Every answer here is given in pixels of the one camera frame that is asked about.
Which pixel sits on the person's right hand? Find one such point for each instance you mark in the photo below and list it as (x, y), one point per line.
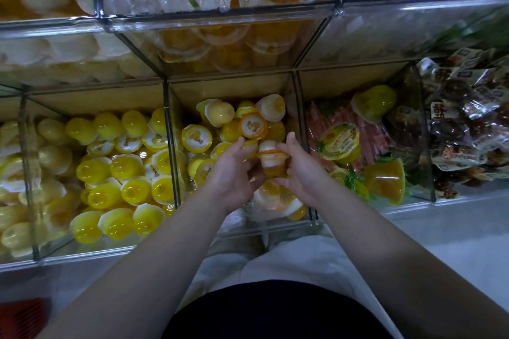
(306, 172)

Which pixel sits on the person's left hand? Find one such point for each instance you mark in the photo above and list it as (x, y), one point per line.
(231, 176)

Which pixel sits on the single orange-lid jelly cup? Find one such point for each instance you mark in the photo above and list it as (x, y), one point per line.
(273, 160)

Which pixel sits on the pile of pastel jelly cups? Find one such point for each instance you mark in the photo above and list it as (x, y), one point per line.
(219, 112)

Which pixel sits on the pile of yellow jelly cups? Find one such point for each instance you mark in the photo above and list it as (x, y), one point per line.
(119, 176)

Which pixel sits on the pile of brown snack packets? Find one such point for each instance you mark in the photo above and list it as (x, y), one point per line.
(469, 120)

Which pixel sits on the pile of pale yellow jelly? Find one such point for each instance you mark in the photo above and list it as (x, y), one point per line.
(28, 184)

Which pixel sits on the pile of orange-lid jelly cups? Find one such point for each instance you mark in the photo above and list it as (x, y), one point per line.
(48, 1)

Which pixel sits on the person's right forearm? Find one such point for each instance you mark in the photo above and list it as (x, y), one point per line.
(421, 271)

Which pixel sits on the person's left forearm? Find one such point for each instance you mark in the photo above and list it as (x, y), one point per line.
(135, 279)

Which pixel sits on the light grey shorts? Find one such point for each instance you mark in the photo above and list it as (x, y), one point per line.
(278, 259)

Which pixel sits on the black shirt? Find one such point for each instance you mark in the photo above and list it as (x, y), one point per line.
(278, 312)

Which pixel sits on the dark red object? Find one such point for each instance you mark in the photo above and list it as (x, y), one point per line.
(20, 319)

